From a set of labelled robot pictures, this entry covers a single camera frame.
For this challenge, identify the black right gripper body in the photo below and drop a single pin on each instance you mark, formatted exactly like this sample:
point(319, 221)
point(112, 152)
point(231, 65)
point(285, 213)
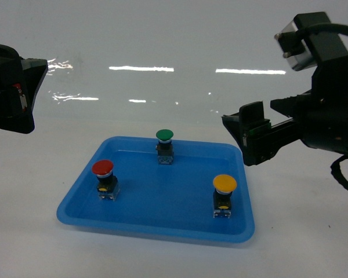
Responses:
point(322, 112)

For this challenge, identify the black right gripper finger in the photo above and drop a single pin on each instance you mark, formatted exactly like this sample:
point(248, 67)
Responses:
point(256, 137)
point(287, 105)

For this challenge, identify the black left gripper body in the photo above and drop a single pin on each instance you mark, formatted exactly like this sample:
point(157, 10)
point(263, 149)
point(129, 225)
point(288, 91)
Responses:
point(9, 83)

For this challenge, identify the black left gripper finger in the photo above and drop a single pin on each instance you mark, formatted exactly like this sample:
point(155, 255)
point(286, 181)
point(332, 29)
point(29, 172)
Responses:
point(34, 71)

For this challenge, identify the yellow mushroom push button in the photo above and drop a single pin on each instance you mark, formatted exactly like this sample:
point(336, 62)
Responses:
point(224, 186)

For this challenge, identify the red mushroom push button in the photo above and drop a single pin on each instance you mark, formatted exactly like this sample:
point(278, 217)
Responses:
point(108, 185)

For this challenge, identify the white glossy back panel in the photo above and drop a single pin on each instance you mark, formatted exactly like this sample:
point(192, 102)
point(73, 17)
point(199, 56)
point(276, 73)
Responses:
point(149, 63)

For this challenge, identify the blue plastic tray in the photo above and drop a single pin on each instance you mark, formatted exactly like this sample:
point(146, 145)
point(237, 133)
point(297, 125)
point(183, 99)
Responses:
point(162, 200)

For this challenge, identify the green mushroom push button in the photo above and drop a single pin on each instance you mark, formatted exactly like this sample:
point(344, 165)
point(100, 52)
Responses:
point(164, 146)

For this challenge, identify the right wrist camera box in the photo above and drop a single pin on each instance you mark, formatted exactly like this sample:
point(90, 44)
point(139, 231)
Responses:
point(312, 49)

